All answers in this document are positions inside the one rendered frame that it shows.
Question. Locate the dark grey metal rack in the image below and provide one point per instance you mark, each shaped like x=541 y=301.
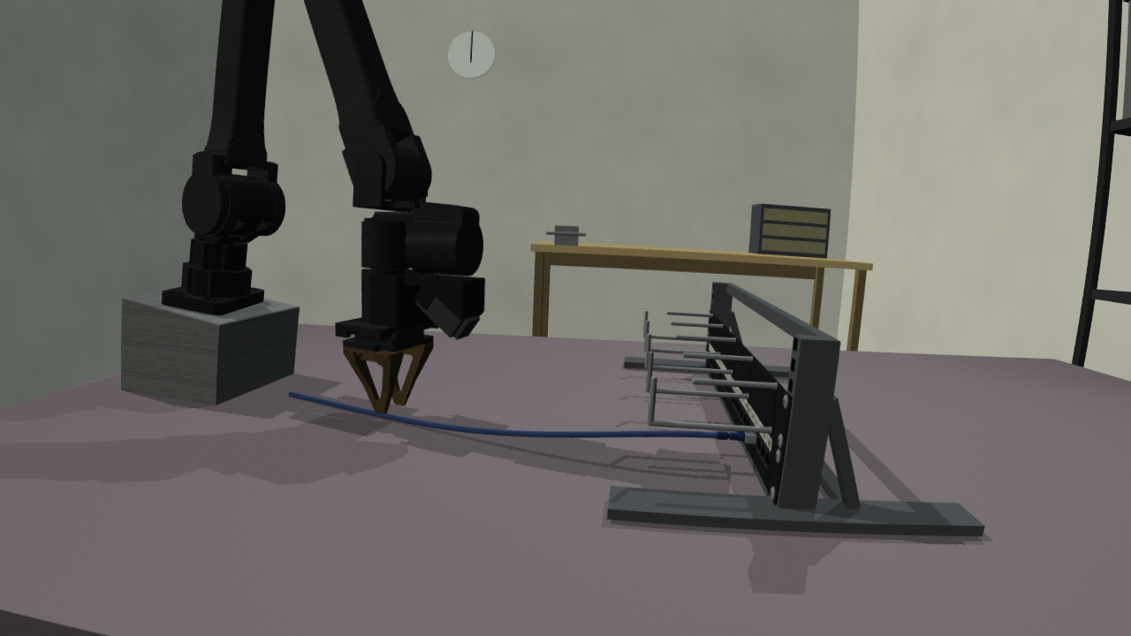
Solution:
x=789 y=460

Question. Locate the thin dark blue cable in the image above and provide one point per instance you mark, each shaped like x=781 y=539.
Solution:
x=719 y=434

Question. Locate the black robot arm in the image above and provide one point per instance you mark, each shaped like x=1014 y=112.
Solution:
x=440 y=238

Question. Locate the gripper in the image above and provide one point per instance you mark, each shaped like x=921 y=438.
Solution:
x=384 y=345

